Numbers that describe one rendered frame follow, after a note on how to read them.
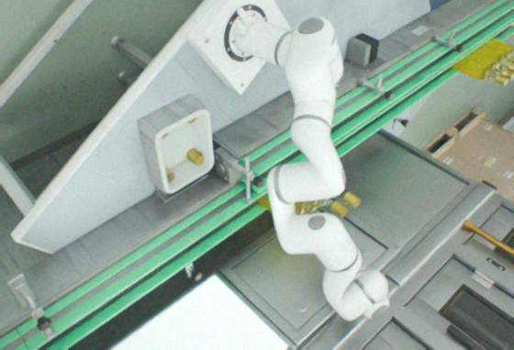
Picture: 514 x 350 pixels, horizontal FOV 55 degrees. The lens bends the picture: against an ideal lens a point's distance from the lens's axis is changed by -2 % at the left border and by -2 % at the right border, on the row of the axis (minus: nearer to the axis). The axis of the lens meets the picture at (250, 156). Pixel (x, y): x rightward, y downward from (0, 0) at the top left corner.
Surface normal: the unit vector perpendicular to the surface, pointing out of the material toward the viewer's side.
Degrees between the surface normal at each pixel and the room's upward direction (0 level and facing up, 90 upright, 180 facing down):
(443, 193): 90
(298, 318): 90
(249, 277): 90
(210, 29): 5
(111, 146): 0
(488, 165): 90
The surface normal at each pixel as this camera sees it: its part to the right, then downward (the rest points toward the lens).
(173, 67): 0.67, 0.48
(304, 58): -0.30, -0.53
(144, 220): -0.02, -0.74
